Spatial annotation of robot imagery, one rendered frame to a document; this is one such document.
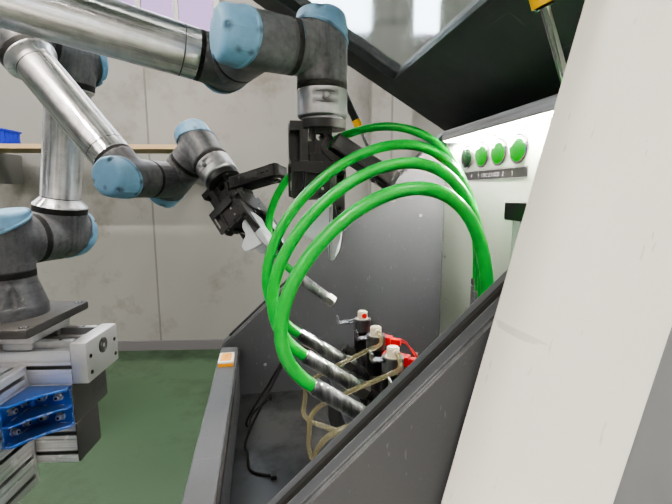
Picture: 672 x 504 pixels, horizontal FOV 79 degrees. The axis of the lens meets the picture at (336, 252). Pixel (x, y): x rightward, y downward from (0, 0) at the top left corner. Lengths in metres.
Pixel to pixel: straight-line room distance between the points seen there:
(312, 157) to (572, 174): 0.40
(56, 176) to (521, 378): 1.06
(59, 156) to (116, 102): 2.62
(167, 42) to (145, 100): 2.99
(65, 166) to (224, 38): 0.67
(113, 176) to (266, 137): 2.65
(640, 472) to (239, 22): 0.56
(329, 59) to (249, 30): 0.12
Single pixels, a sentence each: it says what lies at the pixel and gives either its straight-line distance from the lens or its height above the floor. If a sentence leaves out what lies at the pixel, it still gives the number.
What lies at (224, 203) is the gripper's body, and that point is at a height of 1.28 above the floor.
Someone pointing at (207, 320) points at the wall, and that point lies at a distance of 3.64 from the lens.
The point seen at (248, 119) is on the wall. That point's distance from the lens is 3.45.
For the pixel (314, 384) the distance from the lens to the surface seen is 0.44.
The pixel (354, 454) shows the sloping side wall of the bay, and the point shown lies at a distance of 0.36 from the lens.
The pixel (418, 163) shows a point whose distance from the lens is 0.50.
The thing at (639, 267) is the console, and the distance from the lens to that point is 0.26.
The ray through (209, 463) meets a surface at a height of 0.95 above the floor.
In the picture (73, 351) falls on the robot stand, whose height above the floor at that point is 0.98.
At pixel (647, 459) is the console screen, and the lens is 0.25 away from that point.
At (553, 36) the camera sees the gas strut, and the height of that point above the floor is 1.43.
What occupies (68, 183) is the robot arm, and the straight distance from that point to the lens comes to 1.16.
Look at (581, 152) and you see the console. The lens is 0.32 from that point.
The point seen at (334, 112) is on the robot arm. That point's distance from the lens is 0.62.
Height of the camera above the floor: 1.31
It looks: 8 degrees down
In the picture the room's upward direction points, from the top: straight up
